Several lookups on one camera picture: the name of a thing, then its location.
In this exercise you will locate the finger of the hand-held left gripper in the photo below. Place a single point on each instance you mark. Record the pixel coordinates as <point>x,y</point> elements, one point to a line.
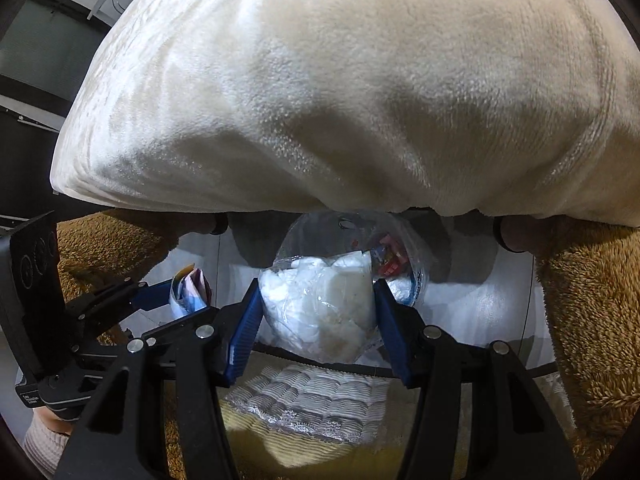
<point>155,296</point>
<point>170,327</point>

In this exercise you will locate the person's left hand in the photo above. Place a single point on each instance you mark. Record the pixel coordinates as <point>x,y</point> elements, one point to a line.
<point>52,419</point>

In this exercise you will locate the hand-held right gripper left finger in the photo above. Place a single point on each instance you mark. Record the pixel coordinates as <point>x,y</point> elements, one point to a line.
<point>242,330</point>

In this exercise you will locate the white tissue plastic bag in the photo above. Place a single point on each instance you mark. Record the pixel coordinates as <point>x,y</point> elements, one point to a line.
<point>320,310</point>

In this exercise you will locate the black wardrobe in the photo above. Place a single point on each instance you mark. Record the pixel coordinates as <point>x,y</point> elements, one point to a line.
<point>30,170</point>

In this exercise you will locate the dark bed leg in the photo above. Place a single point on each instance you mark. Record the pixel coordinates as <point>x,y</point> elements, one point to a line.
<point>218,224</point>
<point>512,235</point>

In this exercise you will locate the clear plastic trash bag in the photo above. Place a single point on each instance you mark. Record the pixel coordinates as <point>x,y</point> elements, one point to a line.
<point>350,235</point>

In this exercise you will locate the cream plush blanket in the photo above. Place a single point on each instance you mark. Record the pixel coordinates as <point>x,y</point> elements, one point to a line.
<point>325,85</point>

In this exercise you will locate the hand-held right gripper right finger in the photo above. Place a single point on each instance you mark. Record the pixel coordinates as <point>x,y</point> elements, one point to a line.
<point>390,330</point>

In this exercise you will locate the blue snack wrapper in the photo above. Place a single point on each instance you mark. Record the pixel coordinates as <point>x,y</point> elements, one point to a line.
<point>190,290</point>

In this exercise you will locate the white quilted lace mat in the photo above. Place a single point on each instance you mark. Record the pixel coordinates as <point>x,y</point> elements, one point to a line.
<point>310,395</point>

